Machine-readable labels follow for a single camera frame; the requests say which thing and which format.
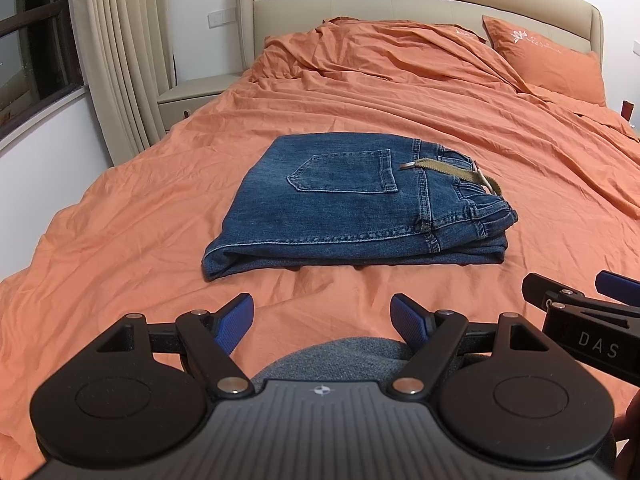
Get person's right hand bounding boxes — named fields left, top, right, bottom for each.
left=612, top=389, right=640, bottom=480

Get orange duvet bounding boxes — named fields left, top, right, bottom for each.
left=0, top=16, right=640, bottom=480

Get beige nightstand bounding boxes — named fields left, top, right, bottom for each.
left=157, top=72, right=246, bottom=138

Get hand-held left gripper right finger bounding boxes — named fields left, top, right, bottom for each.
left=390, top=292, right=551, bottom=401

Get blue denim pants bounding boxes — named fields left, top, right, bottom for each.
left=201, top=132, right=519, bottom=282

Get orange pillow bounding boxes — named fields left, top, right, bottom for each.
left=482, top=15, right=607, bottom=107

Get khaki belt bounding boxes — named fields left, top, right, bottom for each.
left=400, top=157, right=502, bottom=196

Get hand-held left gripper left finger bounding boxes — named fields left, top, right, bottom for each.
left=95, top=292, right=256, bottom=401

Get person's grey trouser leg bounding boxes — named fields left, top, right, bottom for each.
left=248, top=337, right=416, bottom=396

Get dark framed window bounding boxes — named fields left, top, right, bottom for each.
left=0, top=0, right=86, bottom=128

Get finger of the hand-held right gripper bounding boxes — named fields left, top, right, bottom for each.
left=521, top=272, right=591, bottom=312
left=596, top=270, right=640, bottom=307

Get beige curtain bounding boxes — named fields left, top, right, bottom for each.
left=67, top=0, right=177, bottom=167

